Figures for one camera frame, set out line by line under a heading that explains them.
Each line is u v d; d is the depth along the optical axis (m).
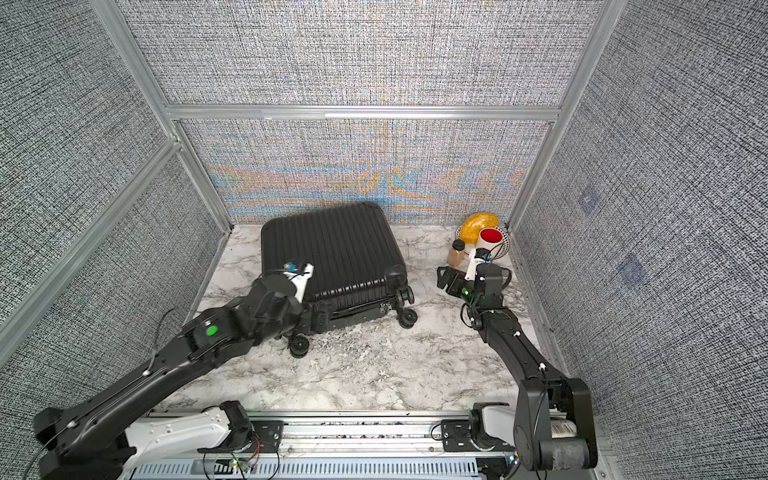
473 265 0.77
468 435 0.73
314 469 0.70
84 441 0.38
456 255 1.03
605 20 0.70
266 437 0.73
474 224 1.11
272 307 0.49
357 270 0.80
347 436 0.75
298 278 0.57
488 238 1.04
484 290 0.65
